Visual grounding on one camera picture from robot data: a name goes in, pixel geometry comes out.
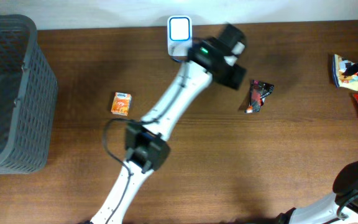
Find cream chocolate chip bag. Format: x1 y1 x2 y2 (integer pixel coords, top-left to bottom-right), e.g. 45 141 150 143
332 54 358 91

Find black orange snack packet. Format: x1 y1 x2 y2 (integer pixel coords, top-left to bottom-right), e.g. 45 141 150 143
244 80 275 113

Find small orange box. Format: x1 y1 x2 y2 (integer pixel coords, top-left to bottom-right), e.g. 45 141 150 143
111 92 132 116

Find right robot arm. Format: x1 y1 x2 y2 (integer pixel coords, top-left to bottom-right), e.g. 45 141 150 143
273 62 358 224

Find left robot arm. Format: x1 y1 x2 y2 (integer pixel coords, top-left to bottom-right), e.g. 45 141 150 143
90 24 246 223

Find white barcode scanner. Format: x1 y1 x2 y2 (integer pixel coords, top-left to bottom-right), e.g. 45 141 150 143
167 16 193 57

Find grey plastic mesh basket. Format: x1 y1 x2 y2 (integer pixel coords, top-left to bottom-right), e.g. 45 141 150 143
0 15 58 174

